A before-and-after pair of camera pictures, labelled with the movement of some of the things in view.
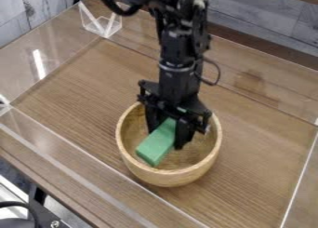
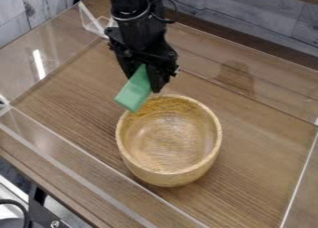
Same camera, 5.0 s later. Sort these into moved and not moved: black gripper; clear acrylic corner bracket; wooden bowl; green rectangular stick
Moved: green rectangular stick; black gripper
Not moved: wooden bowl; clear acrylic corner bracket
